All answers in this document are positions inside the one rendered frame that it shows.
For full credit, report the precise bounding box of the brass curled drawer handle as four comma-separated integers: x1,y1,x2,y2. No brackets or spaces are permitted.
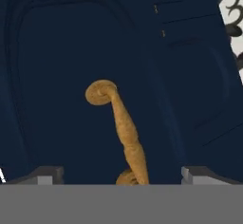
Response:
84,79,150,186

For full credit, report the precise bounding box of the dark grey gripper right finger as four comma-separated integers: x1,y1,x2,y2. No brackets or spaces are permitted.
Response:
180,165,242,186

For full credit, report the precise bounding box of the navy blue cupboard door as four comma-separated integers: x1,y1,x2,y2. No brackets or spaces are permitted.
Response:
139,0,243,184

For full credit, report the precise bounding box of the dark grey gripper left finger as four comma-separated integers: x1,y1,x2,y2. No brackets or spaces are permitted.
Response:
7,165,65,186

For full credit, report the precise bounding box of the navy blue drawer front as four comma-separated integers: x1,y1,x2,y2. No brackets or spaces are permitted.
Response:
0,0,188,186

